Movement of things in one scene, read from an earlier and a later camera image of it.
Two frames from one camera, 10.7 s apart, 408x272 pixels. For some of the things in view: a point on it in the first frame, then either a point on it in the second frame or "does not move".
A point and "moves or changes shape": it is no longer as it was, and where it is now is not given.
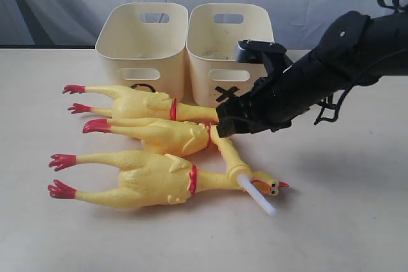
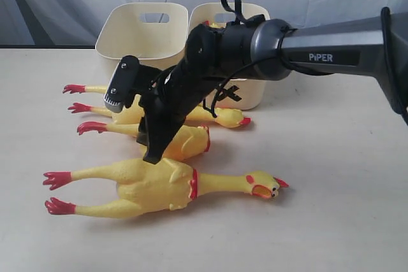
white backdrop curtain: [63, 6] does not move
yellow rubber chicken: [154, 180] moves or changes shape
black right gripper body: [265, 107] -> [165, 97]
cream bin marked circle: [146, 43] does not move
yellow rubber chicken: [136, 103] does not move
